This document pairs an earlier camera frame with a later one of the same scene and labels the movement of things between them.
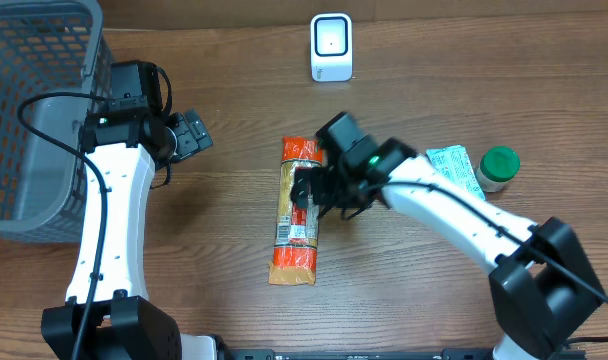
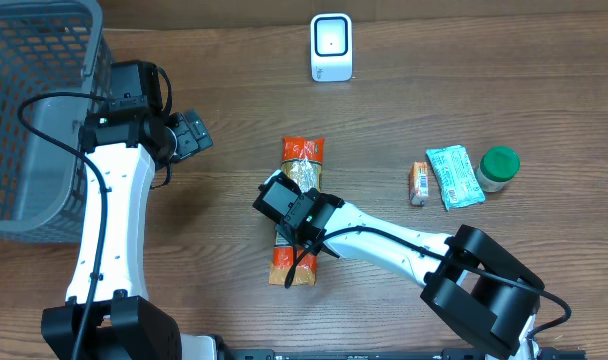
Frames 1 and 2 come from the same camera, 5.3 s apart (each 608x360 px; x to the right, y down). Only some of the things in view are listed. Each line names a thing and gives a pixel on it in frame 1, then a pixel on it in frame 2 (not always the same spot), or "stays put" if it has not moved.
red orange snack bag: (297, 227) stays put
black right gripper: (307, 178) -> (275, 224)
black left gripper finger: (192, 132) stays put
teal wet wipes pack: (454, 163) stays put
